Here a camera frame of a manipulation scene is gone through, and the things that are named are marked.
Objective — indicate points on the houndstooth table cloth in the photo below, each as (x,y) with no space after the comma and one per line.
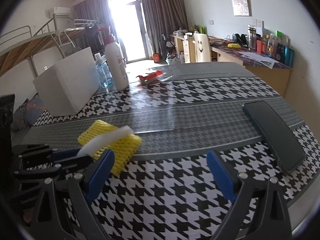
(166,191)

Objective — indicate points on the right grey curtain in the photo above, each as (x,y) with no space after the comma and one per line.
(163,17)

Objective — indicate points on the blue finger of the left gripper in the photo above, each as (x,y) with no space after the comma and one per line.
(65,154)
(74,163)

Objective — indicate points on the yellow foam net sleeve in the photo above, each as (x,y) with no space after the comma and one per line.
(123,149)

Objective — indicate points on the red snack packet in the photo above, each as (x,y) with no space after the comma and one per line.
(149,78)

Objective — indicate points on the metal bunk bed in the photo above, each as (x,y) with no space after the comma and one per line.
(22,44)

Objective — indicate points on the papers on desk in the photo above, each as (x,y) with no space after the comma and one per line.
(265,61)

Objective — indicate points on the teal cans on desk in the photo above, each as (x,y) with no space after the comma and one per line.
(285,55)

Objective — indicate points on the wooden desk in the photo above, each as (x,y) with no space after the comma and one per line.
(277,77)

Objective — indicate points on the blue spray bottle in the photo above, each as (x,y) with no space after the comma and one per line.
(103,71)

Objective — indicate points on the blue plaid quilt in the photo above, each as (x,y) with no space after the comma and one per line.
(27,113)

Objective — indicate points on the yellow object on desk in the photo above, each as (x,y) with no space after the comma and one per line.
(233,45)

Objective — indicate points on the anime wall picture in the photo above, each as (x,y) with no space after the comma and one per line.
(241,8)

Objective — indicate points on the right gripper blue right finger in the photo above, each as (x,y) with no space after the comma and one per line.
(271,217)

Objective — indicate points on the wooden smiley chair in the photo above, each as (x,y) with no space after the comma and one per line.
(202,48)

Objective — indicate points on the white lotion pump bottle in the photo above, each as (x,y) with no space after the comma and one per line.
(114,59)

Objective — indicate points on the dark green phone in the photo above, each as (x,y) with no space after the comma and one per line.
(283,144)

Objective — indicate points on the white air conditioner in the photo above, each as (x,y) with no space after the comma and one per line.
(60,11)

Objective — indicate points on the white foam box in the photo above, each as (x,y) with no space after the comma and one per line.
(68,85)

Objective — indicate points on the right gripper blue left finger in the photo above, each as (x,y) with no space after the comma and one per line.
(82,189)

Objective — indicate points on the white foam strip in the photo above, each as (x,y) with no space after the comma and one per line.
(103,140)

